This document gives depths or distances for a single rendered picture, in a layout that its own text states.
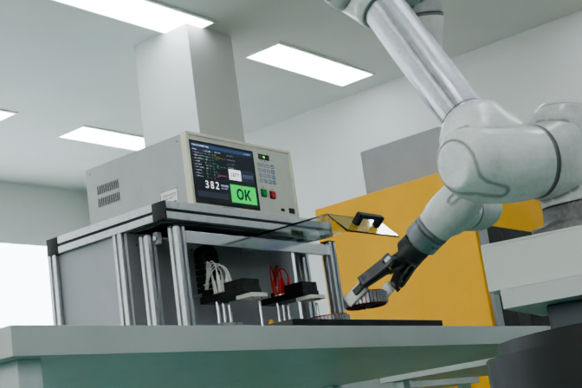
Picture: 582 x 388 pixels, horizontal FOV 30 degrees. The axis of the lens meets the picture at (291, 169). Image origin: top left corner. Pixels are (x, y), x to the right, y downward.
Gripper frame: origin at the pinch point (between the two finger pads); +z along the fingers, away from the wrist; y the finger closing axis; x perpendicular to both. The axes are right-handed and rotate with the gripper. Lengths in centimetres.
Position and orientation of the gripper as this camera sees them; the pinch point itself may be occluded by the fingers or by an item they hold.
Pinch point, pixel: (365, 298)
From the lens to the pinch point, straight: 274.7
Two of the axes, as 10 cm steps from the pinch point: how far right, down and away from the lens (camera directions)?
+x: -5.0, -7.1, 5.0
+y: 6.2, 1.1, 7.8
